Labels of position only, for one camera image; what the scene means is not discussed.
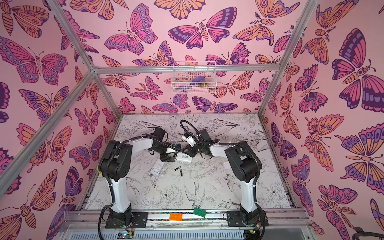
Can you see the orange lego brick on rail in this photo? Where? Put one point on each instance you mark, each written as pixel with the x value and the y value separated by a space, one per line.
pixel 176 217

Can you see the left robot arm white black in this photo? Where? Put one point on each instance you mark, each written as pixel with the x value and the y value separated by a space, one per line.
pixel 115 166

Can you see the white wire basket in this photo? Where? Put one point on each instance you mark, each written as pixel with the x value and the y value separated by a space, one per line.
pixel 194 77

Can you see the purple object in basket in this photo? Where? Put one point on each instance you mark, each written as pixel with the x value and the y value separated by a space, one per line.
pixel 199 79

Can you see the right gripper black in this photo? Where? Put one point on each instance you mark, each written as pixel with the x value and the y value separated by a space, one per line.
pixel 194 149

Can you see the green circuit board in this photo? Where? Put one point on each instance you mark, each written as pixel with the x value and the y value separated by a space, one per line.
pixel 125 235

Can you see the white battery cover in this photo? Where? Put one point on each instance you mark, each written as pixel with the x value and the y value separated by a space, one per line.
pixel 227 166

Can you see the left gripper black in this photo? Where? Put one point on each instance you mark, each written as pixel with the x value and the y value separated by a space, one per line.
pixel 166 158

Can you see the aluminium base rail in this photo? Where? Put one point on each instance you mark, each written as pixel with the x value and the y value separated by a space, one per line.
pixel 283 224

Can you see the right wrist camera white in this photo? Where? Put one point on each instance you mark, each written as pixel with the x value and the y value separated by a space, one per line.
pixel 190 139

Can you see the white remote control with batteries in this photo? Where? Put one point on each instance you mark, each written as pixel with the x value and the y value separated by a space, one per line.
pixel 157 167

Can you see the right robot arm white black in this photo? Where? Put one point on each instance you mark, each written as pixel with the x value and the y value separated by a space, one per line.
pixel 245 165

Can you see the green lego brick on rail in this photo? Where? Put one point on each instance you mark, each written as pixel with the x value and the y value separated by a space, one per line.
pixel 200 212

